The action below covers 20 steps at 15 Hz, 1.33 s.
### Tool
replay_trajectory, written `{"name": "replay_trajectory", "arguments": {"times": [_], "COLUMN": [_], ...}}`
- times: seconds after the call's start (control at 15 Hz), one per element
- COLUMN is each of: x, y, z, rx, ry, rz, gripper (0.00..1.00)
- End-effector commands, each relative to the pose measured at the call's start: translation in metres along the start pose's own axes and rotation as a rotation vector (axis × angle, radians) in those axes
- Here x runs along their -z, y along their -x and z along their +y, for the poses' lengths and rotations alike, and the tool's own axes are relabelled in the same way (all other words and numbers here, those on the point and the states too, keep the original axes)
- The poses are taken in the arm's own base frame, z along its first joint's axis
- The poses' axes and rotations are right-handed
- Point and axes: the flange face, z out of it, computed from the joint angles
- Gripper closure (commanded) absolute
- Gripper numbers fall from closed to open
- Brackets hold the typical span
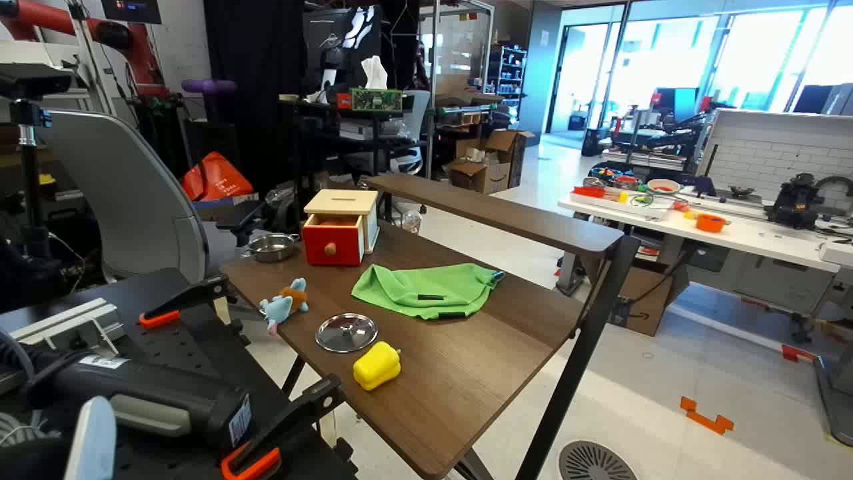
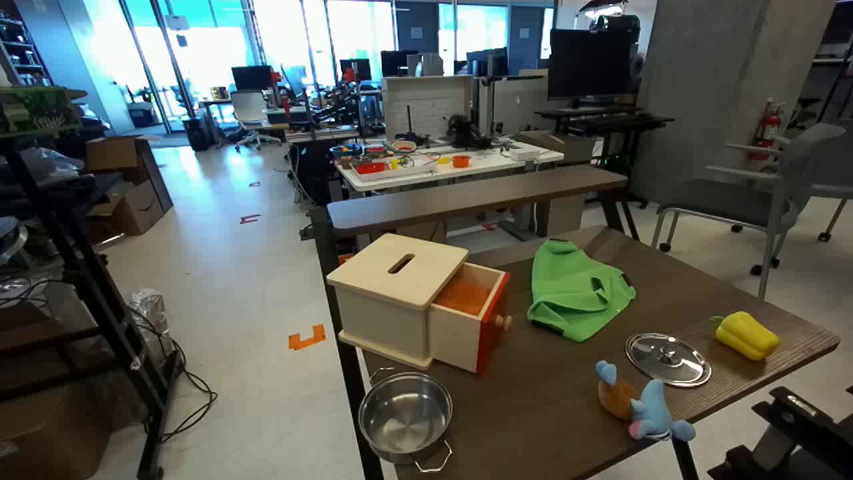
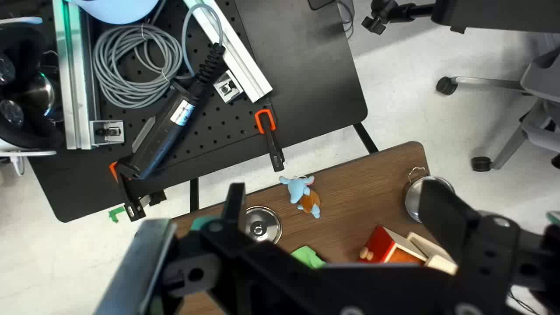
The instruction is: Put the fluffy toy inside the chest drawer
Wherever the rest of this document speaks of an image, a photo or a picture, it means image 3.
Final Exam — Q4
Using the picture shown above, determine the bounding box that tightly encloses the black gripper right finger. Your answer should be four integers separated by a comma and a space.
420, 180, 520, 280

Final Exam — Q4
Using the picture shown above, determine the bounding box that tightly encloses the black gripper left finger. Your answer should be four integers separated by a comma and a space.
201, 182, 268, 274

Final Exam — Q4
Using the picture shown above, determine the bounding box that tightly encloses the blue fluffy toy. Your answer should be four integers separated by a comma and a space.
280, 175, 322, 218

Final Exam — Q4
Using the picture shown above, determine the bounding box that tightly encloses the red wooden chest drawer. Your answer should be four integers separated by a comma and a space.
359, 225, 458, 274

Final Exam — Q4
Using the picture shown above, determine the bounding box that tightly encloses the steel lid with knob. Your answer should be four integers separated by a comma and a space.
245, 206, 282, 243

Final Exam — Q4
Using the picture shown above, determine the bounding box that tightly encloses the green cloth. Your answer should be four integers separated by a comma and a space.
290, 245, 325, 269

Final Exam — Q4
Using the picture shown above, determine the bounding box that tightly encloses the steel bowl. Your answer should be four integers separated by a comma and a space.
402, 166, 455, 222

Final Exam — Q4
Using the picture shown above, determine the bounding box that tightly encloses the orange black clamp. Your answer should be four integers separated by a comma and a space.
254, 108, 285, 171
108, 161, 166, 220

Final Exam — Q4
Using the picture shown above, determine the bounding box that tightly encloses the black perforated side table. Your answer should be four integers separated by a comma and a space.
31, 0, 367, 222

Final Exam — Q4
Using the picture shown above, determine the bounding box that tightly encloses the grey office chair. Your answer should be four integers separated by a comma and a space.
434, 45, 560, 173

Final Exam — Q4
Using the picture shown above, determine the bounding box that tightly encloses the aluminium extrusion rail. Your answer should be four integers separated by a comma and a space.
184, 0, 273, 103
51, 0, 126, 152

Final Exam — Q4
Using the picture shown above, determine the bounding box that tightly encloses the coiled grey cable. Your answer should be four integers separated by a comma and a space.
91, 0, 227, 110

